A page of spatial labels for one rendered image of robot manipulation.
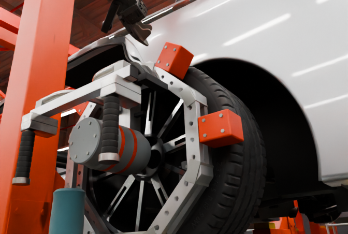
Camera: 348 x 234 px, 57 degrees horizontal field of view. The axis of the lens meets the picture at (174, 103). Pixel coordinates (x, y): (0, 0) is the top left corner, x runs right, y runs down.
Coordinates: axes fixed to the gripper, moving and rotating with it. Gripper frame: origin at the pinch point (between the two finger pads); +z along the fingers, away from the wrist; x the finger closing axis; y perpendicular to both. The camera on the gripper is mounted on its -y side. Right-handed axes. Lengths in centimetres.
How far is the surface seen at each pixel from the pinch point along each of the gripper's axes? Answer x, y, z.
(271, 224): 57, -26, 212
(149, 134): -25.1, -7.3, 19.7
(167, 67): -20.4, 10.0, 3.0
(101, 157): -58, 1, -2
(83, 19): 842, -462, 115
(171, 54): -17.5, 12.3, 1.2
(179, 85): -27.7, 12.5, 6.4
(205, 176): -50, 13, 20
